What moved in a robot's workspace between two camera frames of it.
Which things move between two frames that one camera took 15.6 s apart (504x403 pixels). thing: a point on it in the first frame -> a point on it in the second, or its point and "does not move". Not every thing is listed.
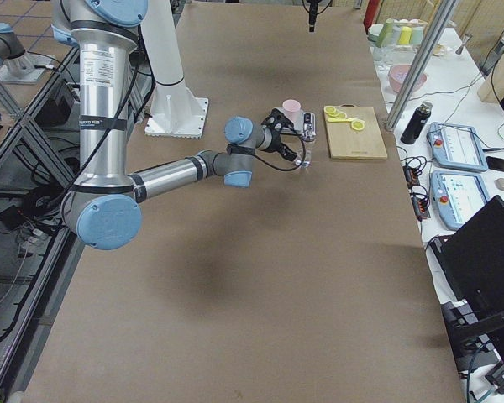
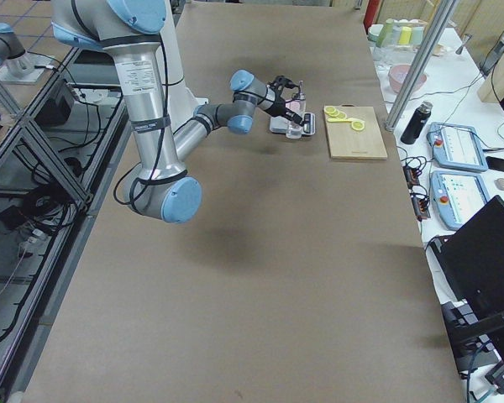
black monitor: x=482 y=256 does not move
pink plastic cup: x=292 y=107 does not move
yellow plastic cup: x=405 y=35 does not move
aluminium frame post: x=421 y=65 does not move
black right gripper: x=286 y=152 -> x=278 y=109
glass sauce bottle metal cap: x=301 y=164 -> x=295 y=131
